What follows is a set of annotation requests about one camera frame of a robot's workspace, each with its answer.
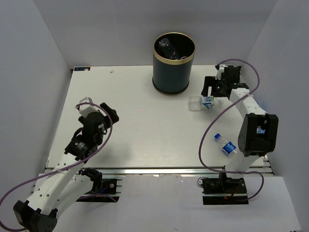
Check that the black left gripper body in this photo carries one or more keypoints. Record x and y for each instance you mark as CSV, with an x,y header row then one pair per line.
x,y
106,123

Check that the dark blue gold-rimmed bin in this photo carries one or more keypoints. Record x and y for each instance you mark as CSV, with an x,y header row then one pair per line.
x,y
172,76

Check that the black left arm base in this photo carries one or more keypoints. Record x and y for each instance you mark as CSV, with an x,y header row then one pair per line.
x,y
109,192

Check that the small bottle blue cap label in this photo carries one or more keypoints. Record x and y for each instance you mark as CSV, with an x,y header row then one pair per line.
x,y
225,145

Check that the clear bottle green white label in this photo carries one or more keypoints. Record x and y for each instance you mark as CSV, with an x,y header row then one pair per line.
x,y
200,103

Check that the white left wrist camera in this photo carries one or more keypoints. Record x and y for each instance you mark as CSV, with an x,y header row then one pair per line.
x,y
86,109

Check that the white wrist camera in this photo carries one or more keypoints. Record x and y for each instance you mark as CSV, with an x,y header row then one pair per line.
x,y
86,109
220,69

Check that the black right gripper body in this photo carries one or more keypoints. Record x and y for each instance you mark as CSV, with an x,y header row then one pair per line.
x,y
219,83

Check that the clear bottle blue label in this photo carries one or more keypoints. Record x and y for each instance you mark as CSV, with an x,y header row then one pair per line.
x,y
168,49

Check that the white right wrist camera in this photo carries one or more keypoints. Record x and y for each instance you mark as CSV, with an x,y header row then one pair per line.
x,y
220,69

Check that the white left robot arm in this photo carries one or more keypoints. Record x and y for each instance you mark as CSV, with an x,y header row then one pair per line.
x,y
69,180

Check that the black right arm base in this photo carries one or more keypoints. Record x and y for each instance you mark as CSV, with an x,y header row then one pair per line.
x,y
217,192

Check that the left blue corner sticker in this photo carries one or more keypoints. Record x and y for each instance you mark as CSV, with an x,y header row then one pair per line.
x,y
81,69

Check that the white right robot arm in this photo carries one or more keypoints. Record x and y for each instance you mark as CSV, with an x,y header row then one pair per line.
x,y
258,132

